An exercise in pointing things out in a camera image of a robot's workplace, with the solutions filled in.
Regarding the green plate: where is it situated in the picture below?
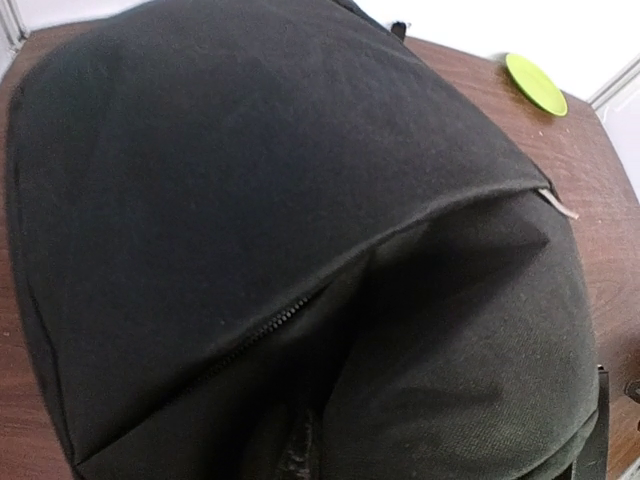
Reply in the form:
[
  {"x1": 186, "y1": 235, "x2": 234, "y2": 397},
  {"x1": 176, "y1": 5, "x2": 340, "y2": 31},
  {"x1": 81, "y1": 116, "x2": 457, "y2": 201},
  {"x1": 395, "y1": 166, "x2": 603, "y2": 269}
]
[{"x1": 505, "y1": 53, "x2": 568, "y2": 117}]

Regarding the right aluminium frame post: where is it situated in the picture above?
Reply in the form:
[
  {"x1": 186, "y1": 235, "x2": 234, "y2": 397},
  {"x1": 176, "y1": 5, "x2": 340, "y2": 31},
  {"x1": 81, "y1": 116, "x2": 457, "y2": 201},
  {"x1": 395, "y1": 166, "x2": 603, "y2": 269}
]
[{"x1": 588, "y1": 55, "x2": 640, "y2": 110}]

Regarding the black student bag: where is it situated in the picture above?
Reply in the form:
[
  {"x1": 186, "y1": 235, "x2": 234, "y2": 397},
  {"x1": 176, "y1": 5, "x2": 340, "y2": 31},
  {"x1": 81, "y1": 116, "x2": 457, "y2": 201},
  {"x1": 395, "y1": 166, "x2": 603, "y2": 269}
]
[{"x1": 5, "y1": 1, "x2": 608, "y2": 479}]

